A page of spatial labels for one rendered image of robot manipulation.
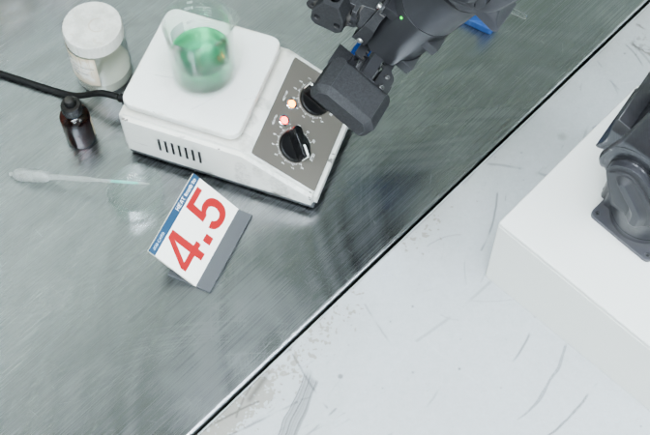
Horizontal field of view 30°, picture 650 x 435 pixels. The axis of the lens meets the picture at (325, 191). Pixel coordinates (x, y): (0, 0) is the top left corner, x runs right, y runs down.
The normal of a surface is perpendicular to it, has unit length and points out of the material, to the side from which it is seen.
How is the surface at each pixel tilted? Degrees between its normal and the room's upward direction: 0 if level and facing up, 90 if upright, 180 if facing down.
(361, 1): 8
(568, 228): 2
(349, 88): 29
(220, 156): 90
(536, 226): 2
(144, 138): 90
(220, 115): 0
